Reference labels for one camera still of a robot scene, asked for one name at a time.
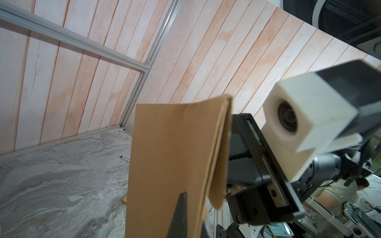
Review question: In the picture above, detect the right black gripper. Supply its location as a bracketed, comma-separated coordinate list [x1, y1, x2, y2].
[166, 114, 305, 238]

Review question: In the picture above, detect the brown file bag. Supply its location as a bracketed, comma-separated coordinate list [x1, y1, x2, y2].
[125, 95, 232, 238]
[122, 194, 128, 205]

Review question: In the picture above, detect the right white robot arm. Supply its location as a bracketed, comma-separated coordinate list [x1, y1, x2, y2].
[215, 114, 372, 238]

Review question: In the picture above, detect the horizontal aluminium wall rail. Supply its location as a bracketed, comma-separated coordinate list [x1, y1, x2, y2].
[1, 1, 149, 71]

